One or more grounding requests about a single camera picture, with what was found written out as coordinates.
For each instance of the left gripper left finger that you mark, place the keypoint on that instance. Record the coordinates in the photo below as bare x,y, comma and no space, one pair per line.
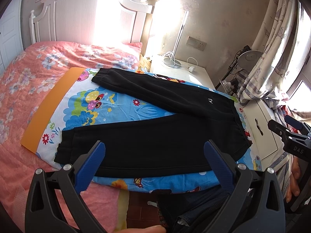
43,211

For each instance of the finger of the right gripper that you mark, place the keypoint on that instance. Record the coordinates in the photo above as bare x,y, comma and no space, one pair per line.
296,124
283,129

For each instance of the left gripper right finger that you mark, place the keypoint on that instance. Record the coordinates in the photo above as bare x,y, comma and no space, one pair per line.
255,202

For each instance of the black pants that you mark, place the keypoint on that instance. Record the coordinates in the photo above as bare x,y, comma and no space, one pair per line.
162,146

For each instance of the person's right hand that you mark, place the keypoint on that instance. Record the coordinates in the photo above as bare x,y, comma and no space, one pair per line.
293,188

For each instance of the white curved cabinet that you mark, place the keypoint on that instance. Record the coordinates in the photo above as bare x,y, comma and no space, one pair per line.
269,146

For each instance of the silver spotlight lamp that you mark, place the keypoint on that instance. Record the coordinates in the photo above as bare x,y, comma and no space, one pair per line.
230,87

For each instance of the round lamp head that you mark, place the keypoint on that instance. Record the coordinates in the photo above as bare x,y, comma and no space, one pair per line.
249,59

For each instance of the striped nautical curtain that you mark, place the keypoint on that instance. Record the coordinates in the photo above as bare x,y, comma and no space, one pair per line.
284,40

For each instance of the white nightstand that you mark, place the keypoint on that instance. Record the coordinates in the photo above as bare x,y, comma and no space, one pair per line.
199,76

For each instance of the blue cartoon play mat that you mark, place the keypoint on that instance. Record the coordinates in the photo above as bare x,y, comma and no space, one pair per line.
86,104

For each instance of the pink floral bedspread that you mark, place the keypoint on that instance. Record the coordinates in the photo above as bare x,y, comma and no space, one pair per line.
25,83

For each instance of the white desk lamp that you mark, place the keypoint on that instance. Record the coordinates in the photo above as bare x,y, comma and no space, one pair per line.
170,57

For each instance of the white bed headboard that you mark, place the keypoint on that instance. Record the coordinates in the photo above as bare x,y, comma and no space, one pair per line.
90,22

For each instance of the dark metal cabinet handle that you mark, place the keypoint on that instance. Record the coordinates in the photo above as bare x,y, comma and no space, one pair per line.
258,127

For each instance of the white charger with cable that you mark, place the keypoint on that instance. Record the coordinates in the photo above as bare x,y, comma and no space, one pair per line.
191,67

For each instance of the wall socket panel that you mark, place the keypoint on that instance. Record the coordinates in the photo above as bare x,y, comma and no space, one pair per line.
195,43

